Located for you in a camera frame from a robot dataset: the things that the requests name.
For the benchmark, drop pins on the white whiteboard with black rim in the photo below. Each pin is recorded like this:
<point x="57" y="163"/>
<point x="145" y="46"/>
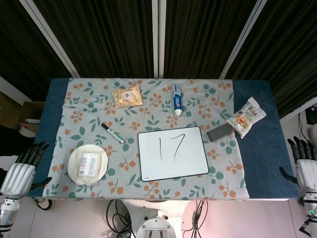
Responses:
<point x="193" y="158"/>

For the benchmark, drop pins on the white round plate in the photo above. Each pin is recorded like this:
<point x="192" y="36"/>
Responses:
<point x="74" y="166"/>

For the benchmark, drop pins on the open cardboard box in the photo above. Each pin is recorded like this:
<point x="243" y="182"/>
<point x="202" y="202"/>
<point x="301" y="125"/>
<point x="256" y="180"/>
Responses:
<point x="31" y="111"/>

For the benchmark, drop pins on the white metal frame post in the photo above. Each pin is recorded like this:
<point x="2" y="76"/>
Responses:
<point x="158" y="37"/>
<point x="50" y="39"/>
<point x="241" y="39"/>

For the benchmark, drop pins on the closed brown cardboard box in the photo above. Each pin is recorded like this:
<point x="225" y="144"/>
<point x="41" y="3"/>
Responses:
<point x="8" y="109"/>

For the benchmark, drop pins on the grey board eraser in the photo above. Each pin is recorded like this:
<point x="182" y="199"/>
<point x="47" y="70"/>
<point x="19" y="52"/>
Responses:
<point x="218" y="132"/>

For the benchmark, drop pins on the white green snack bag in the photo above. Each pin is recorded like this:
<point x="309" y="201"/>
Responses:
<point x="245" y="116"/>

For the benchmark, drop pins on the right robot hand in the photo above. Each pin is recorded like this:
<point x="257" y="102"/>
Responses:
<point x="308" y="173"/>

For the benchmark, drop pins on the green whiteboard marker pen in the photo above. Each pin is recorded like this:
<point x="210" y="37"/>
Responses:
<point x="112" y="133"/>

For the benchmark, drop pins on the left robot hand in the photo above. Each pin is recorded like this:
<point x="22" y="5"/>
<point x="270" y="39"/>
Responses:
<point x="17" y="176"/>

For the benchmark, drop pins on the clear bag of yellow chips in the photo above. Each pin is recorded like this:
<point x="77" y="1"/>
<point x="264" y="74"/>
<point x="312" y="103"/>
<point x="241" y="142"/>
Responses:
<point x="127" y="96"/>

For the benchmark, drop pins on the small black monitor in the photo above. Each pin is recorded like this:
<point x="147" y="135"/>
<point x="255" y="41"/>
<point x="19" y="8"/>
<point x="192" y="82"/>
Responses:
<point x="311" y="115"/>

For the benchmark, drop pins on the floral tablecloth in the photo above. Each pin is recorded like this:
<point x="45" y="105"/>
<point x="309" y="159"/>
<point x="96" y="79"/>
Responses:
<point x="153" y="116"/>

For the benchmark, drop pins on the blue table cover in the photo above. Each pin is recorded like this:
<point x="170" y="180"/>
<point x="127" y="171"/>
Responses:
<point x="260" y="153"/>

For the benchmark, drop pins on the blue white toothpaste tube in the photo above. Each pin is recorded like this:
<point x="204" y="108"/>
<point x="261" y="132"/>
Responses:
<point x="177" y="100"/>

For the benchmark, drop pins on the white black sneaker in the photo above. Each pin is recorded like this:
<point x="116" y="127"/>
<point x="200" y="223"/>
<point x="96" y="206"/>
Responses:
<point x="44" y="203"/>

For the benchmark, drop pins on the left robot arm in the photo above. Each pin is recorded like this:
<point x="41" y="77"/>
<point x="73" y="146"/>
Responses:
<point x="8" y="210"/>

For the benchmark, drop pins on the white wrapped packet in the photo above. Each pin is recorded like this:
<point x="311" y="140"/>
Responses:
<point x="89" y="164"/>

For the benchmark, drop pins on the black curtain panel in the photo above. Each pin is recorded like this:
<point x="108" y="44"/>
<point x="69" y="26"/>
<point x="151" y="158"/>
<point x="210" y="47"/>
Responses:
<point x="19" y="49"/>
<point x="203" y="37"/>
<point x="104" y="37"/>
<point x="289" y="49"/>

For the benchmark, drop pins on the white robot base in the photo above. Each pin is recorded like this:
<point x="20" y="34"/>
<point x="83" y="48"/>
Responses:
<point x="158" y="210"/>

